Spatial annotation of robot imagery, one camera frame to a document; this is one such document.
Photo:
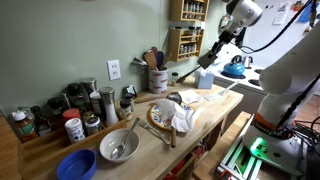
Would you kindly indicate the dark metal spatula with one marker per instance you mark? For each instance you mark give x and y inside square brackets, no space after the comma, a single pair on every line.
[206,60]

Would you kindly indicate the dark sauce bottle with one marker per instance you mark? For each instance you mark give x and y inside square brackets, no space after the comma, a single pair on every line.
[40,121]

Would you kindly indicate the wooden rolling pin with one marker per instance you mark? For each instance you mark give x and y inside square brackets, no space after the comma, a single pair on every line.
[148,97]

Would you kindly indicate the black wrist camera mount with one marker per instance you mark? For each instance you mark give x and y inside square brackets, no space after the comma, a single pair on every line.
[240,36]

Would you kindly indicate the red lid jar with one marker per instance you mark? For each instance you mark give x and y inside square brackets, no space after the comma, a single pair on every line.
[71,114]

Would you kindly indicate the white cap sauce bottle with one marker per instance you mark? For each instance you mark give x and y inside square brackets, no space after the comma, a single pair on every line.
[24,128]

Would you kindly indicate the white plastic slotted spatula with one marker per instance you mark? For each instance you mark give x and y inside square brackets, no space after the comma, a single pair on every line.
[220,92]

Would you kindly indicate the blue tea kettle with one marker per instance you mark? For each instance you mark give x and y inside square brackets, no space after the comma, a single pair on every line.
[234,69]

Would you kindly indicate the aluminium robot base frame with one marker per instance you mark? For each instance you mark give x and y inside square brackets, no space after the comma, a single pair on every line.
[240,163]

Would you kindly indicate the white blue printed shaker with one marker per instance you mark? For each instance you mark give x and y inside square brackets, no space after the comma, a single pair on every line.
[75,130]

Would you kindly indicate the steel canister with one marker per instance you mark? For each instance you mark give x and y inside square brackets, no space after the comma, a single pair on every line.
[88,85]

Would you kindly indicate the decorative wall plate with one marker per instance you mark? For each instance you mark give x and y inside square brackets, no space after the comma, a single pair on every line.
[222,23]

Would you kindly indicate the brown wooden spoon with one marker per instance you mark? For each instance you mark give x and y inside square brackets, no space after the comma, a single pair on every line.
[166,60]

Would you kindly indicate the tall black lid jar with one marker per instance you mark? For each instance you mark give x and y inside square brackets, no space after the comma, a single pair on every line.
[55,111]

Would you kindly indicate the white ceramic bowl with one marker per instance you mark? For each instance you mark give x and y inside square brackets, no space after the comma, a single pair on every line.
[131,143]

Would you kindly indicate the white paper note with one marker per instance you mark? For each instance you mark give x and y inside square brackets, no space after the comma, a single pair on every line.
[280,14]

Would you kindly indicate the small glass spice jar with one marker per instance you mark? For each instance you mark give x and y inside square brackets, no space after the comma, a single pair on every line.
[174,80]

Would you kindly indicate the white box on counter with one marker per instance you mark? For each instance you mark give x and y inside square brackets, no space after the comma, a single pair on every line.
[204,80]

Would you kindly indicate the small steel pot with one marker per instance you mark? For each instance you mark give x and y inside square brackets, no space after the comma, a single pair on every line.
[248,62]

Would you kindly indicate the black lid spice jar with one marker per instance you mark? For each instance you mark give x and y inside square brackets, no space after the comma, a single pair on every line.
[130,100]
[126,110]

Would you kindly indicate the dark blue spatula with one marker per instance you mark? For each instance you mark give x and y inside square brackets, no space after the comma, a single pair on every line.
[160,58]

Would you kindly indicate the short wooden spice rack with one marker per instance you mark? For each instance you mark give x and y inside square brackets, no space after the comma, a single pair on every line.
[173,45]

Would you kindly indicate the folded white napkin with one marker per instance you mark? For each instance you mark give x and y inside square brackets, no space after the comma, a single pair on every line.
[190,96]

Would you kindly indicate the red fridge magnet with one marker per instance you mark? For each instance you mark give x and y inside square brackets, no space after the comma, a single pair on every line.
[296,6]

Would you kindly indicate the white refrigerator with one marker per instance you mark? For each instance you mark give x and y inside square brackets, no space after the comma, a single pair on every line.
[283,36]

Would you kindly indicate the white kitchen stove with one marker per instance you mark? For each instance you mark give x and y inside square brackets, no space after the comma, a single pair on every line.
[240,86]

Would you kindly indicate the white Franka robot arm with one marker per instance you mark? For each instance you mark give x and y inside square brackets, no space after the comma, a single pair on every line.
[286,76]

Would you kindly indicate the blue plastic bowl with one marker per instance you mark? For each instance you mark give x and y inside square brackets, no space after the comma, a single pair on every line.
[76,165]

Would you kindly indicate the crumpled white paper towel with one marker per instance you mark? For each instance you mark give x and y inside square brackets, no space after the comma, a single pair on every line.
[178,116]

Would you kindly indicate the blue paper note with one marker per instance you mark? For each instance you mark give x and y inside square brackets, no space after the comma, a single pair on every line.
[304,15]

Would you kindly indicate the white wall outlet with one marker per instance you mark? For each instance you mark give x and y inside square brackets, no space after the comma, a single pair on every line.
[113,70]

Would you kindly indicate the wooden robot stand platform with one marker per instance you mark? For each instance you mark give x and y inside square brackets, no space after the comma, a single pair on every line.
[220,146]

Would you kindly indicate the small black silver gadget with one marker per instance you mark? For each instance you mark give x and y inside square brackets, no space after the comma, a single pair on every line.
[130,91]

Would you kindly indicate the metal spoon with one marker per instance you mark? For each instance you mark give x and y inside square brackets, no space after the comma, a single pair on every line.
[120,148]

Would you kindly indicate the small dark mesh strainer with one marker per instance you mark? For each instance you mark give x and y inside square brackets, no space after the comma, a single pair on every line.
[174,97]

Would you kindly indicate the dark lid glass jar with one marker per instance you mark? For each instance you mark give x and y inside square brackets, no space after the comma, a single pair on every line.
[93,125]

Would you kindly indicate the patterned ceramic plate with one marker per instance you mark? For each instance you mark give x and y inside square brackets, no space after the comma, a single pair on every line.
[156,118]

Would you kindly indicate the metal fork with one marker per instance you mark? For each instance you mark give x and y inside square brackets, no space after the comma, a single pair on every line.
[154,131]

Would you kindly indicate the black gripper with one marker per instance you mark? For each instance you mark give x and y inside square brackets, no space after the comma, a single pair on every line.
[225,40]

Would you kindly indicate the light wooden spatula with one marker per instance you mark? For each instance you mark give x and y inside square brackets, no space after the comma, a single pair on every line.
[151,60]

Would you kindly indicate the shiny metal utensil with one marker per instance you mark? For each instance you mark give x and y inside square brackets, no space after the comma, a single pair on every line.
[139,61]

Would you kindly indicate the white ceramic utensil holder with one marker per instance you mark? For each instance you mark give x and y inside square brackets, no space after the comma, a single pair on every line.
[158,81]

